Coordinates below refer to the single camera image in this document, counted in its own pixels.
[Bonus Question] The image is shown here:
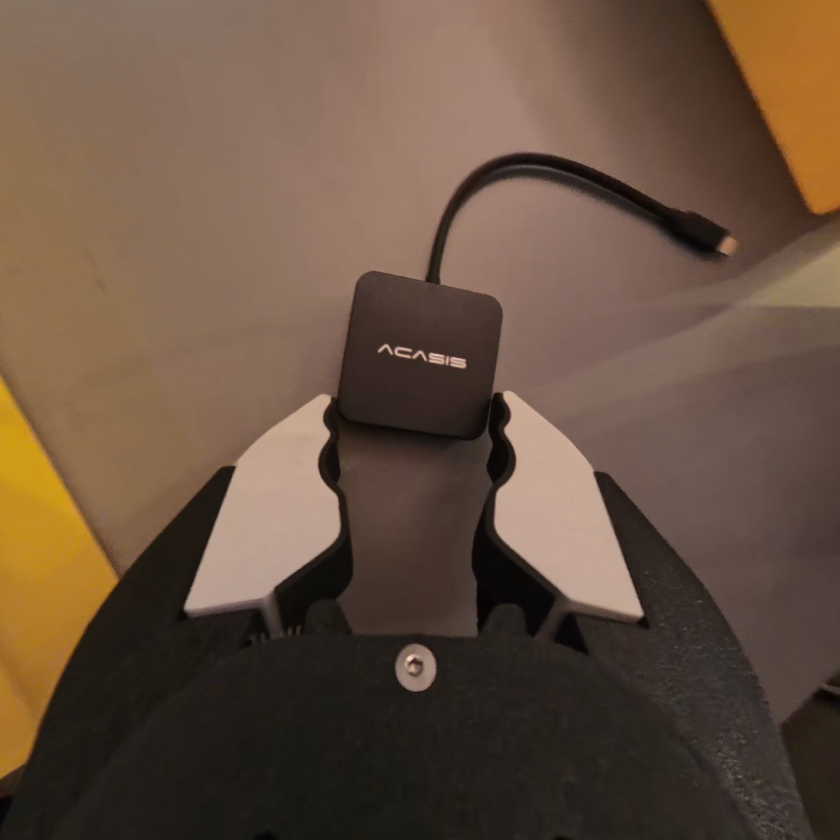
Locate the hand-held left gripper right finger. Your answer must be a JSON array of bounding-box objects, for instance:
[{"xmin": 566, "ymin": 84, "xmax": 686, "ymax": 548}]
[{"xmin": 472, "ymin": 391, "xmax": 647, "ymax": 637}]

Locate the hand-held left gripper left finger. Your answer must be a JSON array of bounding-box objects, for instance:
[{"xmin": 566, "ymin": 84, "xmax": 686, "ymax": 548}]
[{"xmin": 184, "ymin": 392, "xmax": 353, "ymax": 636}]

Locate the yellow plastic bin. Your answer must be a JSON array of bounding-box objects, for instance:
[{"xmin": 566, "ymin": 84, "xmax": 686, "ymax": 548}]
[
  {"xmin": 705, "ymin": 0, "xmax": 840, "ymax": 216},
  {"xmin": 0, "ymin": 377, "xmax": 122, "ymax": 756}
]

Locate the black square hub adapter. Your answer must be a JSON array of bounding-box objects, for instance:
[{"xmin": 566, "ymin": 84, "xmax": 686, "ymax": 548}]
[{"xmin": 336, "ymin": 152, "xmax": 739, "ymax": 442}]

